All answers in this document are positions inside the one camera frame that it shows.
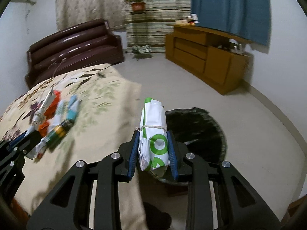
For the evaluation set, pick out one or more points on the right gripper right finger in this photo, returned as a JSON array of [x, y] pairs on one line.
[[172, 154]]

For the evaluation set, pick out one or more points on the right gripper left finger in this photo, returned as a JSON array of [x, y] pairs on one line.
[[133, 154]]

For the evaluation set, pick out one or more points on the white green paper bundle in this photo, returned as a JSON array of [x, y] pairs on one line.
[[153, 141]]

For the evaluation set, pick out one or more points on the orange plastic bag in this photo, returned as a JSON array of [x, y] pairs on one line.
[[49, 114]]

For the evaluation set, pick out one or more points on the black trash bin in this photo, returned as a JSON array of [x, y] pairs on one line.
[[199, 131]]

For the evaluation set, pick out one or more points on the floral beige tablecloth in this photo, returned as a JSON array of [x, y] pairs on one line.
[[82, 183]]

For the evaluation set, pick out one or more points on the teal toothpaste tube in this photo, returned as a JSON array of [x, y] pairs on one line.
[[72, 108]]

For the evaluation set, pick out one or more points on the striped cloth on floor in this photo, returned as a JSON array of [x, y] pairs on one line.
[[142, 52]]

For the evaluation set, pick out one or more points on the wooden sideboard cabinet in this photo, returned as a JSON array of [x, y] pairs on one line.
[[205, 53]]

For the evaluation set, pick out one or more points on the dark brown leather sofa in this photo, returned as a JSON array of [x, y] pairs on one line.
[[82, 45]]

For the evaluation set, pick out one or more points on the mickey mouse toy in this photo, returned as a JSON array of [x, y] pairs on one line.
[[192, 19]]

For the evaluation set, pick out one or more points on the potted plant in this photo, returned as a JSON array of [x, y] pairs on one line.
[[137, 5]]

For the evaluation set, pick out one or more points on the striped curtain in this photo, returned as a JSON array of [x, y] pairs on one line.
[[151, 26]]

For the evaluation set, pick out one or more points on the beige patterned curtain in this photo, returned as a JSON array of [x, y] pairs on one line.
[[73, 12]]

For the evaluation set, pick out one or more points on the blue curtain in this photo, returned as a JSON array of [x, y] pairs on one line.
[[248, 19]]

